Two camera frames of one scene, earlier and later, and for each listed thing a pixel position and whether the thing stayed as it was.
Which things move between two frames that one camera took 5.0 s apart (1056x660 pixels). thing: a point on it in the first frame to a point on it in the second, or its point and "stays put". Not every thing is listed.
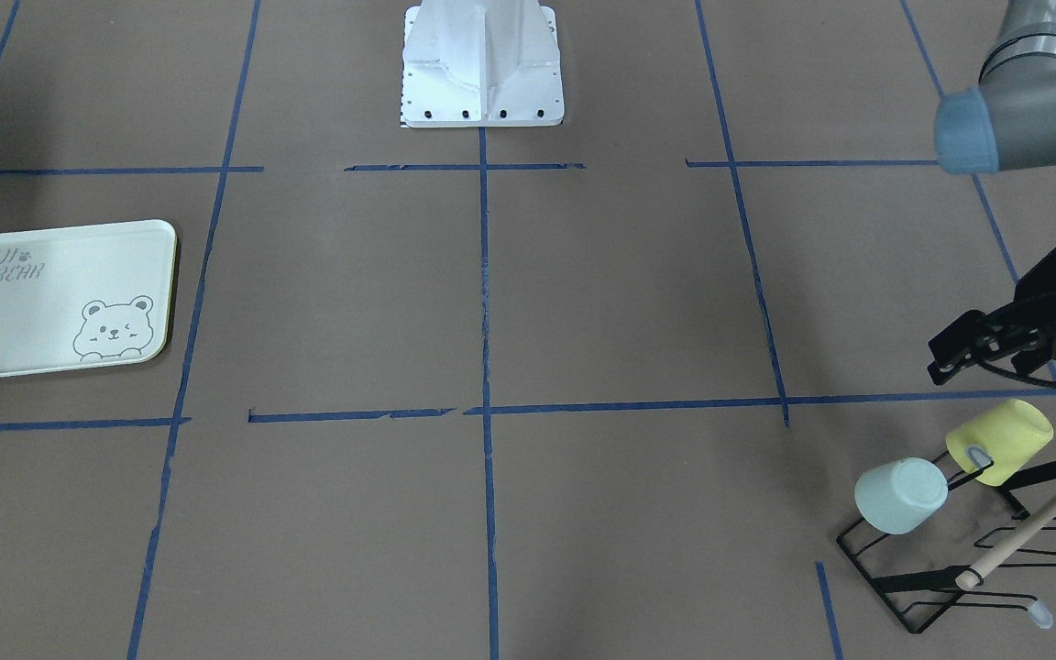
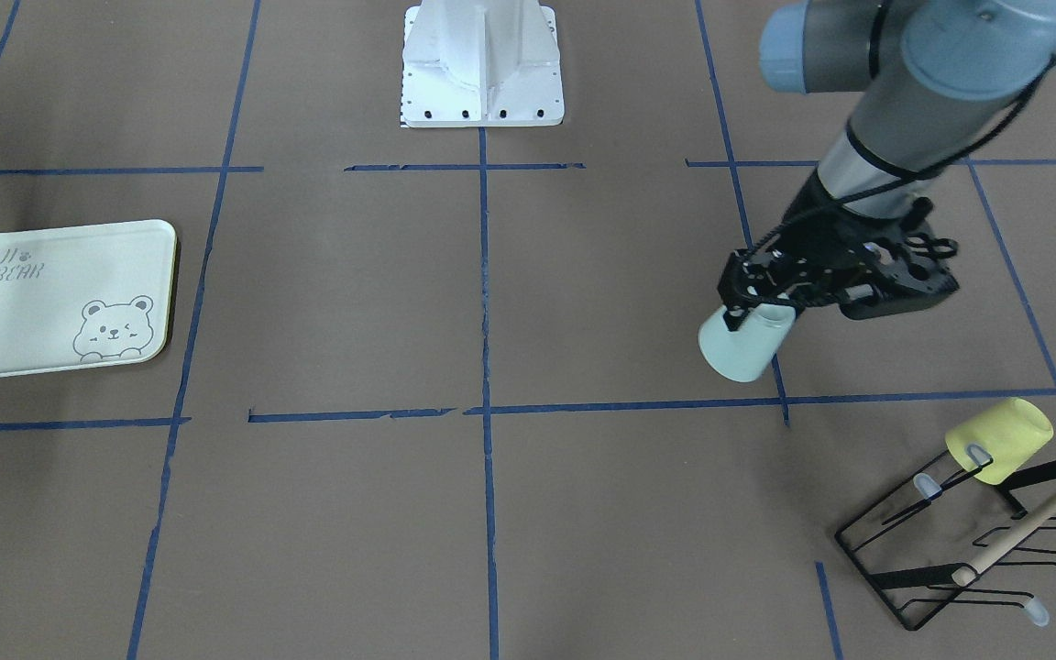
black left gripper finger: x=951 y=350 to x=734 y=316
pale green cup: x=898 y=497 to x=746 y=353
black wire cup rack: x=958 y=553 stays put
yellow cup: x=1009 y=435 stays put
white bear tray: x=53 y=301 stays put
